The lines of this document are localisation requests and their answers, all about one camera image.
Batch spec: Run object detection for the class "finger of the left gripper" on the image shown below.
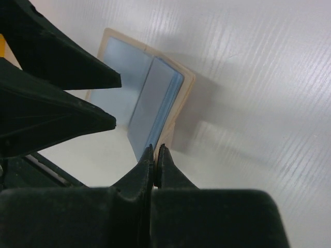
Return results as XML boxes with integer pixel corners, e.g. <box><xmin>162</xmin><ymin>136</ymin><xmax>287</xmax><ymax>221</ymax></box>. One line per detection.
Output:
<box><xmin>1</xmin><ymin>0</ymin><xmax>122</xmax><ymax>90</ymax></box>
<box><xmin>1</xmin><ymin>58</ymin><xmax>116</xmax><ymax>158</ymax></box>

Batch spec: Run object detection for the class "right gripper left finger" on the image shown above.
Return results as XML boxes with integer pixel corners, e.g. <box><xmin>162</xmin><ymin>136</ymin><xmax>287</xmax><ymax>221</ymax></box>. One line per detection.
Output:
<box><xmin>1</xmin><ymin>146</ymin><xmax>154</xmax><ymax>247</ymax></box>

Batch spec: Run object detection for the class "beige card holder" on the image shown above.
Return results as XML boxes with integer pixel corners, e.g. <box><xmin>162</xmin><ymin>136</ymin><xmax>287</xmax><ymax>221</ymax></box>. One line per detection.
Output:
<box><xmin>86</xmin><ymin>28</ymin><xmax>195</xmax><ymax>160</ymax></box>

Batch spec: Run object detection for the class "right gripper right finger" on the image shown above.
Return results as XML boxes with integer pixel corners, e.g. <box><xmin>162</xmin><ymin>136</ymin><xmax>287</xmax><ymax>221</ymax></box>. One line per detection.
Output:
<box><xmin>150</xmin><ymin>145</ymin><xmax>290</xmax><ymax>247</ymax></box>

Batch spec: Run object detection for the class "yellow plastic bin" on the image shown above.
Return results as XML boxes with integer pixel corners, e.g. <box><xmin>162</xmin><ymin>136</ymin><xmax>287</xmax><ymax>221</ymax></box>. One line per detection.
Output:
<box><xmin>0</xmin><ymin>34</ymin><xmax>6</xmax><ymax>57</ymax></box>

